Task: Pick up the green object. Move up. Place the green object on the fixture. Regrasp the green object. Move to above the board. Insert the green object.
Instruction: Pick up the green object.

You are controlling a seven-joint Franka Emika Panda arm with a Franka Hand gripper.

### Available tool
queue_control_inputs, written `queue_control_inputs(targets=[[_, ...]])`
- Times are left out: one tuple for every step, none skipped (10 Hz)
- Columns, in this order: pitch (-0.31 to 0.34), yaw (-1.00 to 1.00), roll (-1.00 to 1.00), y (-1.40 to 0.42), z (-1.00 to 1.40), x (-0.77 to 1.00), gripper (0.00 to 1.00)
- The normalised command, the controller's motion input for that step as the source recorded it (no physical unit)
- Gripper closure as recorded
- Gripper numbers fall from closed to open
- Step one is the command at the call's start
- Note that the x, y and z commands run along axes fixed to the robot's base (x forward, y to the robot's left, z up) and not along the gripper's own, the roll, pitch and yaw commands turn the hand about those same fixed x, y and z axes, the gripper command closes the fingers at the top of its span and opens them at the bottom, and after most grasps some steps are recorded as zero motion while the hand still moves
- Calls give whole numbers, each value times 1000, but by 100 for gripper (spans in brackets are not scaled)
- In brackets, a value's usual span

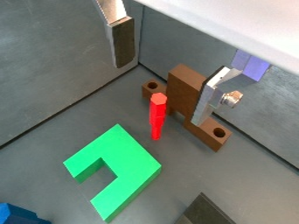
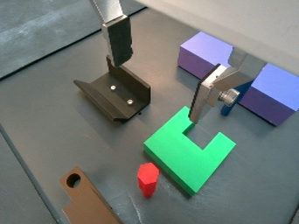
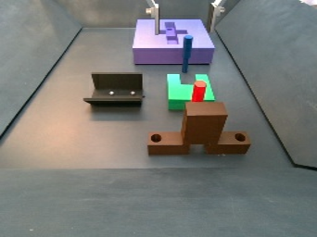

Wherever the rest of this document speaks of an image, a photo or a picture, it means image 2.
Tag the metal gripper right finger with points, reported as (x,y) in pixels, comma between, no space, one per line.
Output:
(217,87)

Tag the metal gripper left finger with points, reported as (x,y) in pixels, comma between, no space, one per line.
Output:
(117,29)

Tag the green U-shaped block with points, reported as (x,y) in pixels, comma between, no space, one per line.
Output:
(179,156)

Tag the purple board with cross slot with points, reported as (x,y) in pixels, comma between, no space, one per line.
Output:
(273,96)

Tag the blue hexagonal peg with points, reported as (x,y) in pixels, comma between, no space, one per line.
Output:
(242,90)

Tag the red hexagonal peg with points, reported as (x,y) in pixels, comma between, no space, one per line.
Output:
(147,178)

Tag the brown T-shaped block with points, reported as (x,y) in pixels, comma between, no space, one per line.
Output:
(89,207)

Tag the black angle bracket fixture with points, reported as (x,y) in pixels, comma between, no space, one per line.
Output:
(119,93)

